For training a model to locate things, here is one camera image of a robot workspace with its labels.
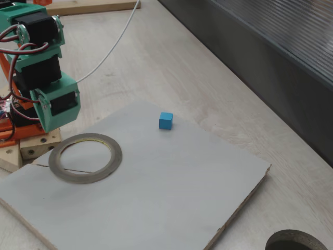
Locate small light wooden block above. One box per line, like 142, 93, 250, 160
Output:
0, 142, 23, 173

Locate blue cube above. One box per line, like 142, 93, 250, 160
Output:
158, 111, 174, 130

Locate red controller circuit board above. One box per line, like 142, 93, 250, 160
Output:
0, 100, 12, 123

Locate orange controller board mount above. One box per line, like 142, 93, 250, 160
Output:
0, 120, 14, 132

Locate ribbed translucent desk partition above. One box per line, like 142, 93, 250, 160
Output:
157, 0, 333, 169

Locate grey laminated chipboard panel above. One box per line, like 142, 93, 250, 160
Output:
0, 100, 272, 250

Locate long wooden plank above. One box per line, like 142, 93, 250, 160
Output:
45, 0, 142, 17

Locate looped red white servo wires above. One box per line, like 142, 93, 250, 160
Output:
0, 24, 50, 105

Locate grey white servo wires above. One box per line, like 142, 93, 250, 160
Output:
10, 103, 42, 123

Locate wooden block with screw holes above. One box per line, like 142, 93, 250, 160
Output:
19, 127, 63, 161

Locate white USB cable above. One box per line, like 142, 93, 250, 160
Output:
76, 0, 143, 83

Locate grey tape ring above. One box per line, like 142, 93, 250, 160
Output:
48, 132, 123, 185

